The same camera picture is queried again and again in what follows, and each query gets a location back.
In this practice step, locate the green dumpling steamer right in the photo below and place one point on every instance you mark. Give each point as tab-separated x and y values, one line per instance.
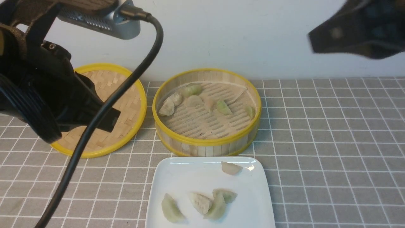
250	111

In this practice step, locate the white dumpling steamer centre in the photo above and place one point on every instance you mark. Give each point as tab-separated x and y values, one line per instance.
194	101

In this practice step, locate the bamboo steamer basket yellow rim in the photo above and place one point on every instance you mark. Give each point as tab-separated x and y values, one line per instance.
196	132

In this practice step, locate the pale green dumpling on plate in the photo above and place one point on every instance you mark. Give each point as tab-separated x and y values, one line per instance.
217	209

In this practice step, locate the white dumpling steamer left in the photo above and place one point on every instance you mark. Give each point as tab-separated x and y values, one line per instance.
170	104

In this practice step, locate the white dumpling on plate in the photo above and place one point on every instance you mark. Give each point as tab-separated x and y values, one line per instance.
200	202

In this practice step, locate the bamboo steamer lid yellow rim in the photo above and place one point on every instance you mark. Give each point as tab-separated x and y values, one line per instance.
132	106

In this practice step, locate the green dumpling steamer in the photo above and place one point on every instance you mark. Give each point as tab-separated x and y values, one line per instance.
250	111
191	89
223	108

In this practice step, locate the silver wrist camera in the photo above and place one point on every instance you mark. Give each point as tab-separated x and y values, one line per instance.
113	24

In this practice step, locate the pale green dumpling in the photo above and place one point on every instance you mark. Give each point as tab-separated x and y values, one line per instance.
217	209
170	210

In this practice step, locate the white dumpling steamer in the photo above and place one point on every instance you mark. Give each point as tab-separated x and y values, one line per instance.
170	104
194	101

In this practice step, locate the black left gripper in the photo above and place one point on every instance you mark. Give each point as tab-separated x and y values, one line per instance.
38	83

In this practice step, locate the green dumpling steamer top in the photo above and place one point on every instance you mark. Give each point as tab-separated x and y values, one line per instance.
191	89

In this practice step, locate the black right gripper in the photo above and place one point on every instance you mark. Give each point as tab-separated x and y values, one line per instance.
373	29

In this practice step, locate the white square plate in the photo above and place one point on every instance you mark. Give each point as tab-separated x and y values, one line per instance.
180	176

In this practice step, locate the green dumpling steamer centre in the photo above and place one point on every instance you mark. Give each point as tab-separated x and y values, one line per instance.
223	108

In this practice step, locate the pink-white dumpling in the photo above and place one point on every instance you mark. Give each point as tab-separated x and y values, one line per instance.
230	168

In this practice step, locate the green-white dumpling plate rear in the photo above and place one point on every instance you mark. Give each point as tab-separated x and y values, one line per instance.
228	195

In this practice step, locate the pinkish dumpling steamer centre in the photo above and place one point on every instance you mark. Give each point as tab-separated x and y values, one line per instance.
209	104

